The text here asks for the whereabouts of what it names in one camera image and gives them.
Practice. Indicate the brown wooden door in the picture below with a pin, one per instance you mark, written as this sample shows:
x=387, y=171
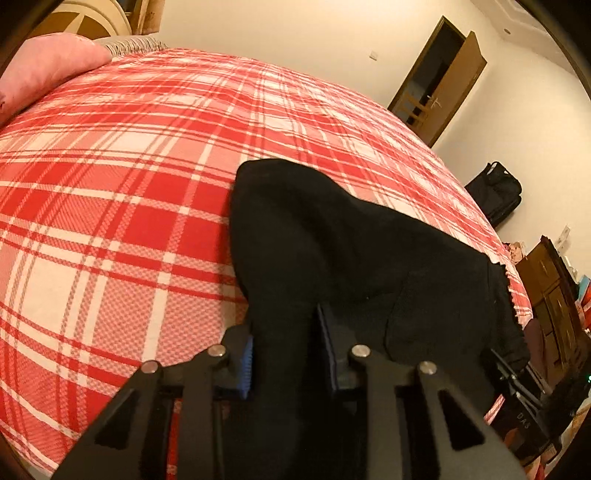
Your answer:
x=461, y=83

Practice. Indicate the narrow beige floral curtain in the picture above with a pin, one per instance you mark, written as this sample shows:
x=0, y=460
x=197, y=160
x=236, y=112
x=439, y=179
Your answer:
x=150, y=14

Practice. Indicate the brown wooden cabinet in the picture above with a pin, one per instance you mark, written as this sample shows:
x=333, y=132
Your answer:
x=549, y=286

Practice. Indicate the cream round headboard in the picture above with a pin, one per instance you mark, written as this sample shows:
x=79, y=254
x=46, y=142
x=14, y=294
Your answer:
x=92, y=9

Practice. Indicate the grey striped pillow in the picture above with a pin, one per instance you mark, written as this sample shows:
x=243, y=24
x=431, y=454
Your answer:
x=134, y=45

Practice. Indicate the black pants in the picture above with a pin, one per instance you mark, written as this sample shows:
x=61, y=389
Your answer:
x=323, y=240

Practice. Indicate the black bag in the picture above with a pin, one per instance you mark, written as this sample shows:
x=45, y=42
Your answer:
x=496, y=194

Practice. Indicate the pink folded quilt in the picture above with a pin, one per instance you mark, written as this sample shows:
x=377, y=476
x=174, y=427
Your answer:
x=46, y=69

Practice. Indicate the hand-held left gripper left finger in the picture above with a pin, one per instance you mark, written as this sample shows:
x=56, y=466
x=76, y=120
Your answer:
x=247, y=369

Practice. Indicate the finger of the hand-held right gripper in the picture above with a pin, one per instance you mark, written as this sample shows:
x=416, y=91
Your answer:
x=517, y=376

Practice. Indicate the white wall socket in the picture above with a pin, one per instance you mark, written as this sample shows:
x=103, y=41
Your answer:
x=563, y=234

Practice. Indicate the red plaid bed sheet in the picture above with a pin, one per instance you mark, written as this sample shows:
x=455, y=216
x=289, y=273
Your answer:
x=115, y=184

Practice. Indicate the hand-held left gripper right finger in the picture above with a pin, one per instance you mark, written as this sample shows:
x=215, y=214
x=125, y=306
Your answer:
x=327, y=350

